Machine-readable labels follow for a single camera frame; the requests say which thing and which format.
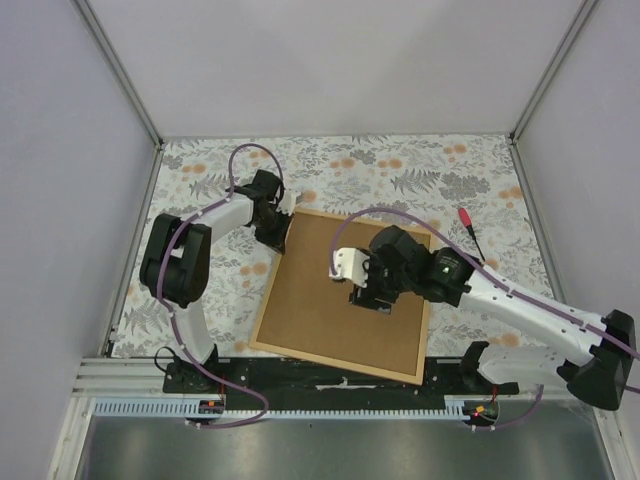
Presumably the aluminium corner post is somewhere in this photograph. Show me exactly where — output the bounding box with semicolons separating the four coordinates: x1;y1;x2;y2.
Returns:
508;0;601;142
72;0;165;147

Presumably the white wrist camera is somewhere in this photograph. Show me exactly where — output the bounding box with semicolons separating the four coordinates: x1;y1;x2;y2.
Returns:
329;247;371;288
277;190;300;216

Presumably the white slotted cable duct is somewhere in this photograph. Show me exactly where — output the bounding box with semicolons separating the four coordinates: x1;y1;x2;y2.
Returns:
93;397;471;421

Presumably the left aluminium corner post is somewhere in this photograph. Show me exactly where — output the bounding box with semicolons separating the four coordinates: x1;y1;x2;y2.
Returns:
72;0;165;147

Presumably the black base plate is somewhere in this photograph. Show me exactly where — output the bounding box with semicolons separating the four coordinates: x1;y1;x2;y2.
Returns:
162;356;521;414

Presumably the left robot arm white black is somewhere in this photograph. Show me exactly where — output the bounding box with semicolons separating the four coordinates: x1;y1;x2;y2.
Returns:
139;170;295;393

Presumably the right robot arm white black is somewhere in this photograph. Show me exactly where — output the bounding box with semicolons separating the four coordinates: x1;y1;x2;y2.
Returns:
332;225;637;411

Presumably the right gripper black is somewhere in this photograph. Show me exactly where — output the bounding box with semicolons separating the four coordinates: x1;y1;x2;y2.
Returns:
349;249;414;316

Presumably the red black screwdriver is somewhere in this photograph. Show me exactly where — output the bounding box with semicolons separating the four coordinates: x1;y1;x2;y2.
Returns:
457;207;486;262

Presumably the right aluminium corner post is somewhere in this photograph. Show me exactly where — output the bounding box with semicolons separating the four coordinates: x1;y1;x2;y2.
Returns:
508;0;601;142

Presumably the floral patterned table mat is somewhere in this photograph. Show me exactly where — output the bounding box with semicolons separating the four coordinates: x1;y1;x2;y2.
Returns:
112;134;552;358

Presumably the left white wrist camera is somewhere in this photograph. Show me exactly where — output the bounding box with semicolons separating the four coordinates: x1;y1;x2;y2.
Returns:
277;190;300;216

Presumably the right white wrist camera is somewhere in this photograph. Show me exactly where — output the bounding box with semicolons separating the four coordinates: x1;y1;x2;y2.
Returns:
329;247;371;288

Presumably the wooden picture frame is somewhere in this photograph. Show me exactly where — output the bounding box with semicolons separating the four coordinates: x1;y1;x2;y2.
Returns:
249;208;430;385

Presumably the black thin base cable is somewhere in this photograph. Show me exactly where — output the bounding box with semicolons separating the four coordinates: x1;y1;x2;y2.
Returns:
153;345;179;374

